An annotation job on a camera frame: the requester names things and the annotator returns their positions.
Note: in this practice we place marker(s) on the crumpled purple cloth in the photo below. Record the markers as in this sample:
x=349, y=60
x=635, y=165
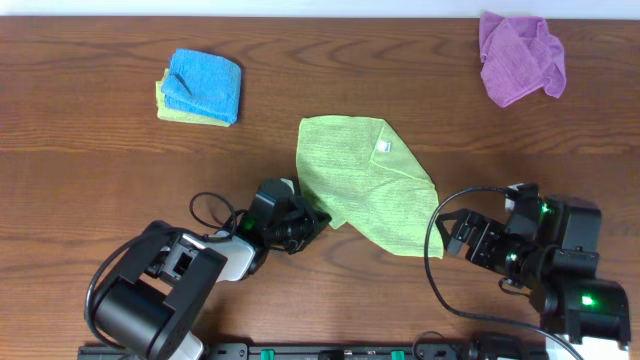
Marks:
x=519, y=55

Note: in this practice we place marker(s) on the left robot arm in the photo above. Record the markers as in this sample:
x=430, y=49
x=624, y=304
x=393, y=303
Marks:
x=146, y=296

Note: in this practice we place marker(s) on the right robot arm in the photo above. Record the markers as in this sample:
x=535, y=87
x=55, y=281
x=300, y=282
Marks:
x=549, y=247

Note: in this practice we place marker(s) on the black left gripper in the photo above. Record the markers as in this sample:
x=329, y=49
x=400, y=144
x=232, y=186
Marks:
x=314, y=222

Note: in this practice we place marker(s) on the folded yellow-green cloth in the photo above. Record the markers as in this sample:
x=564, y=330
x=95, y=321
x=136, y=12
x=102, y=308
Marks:
x=167, y=114

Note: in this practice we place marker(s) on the folded blue cloth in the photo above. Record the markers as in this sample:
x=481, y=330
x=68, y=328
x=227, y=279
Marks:
x=203, y=86

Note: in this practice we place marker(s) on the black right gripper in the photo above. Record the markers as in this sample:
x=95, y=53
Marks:
x=487, y=231

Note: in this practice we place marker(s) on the light green microfiber cloth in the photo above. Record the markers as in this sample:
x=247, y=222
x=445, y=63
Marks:
x=360, y=172

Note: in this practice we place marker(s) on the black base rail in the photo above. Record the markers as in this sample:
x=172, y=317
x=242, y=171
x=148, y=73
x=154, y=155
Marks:
x=428, y=346

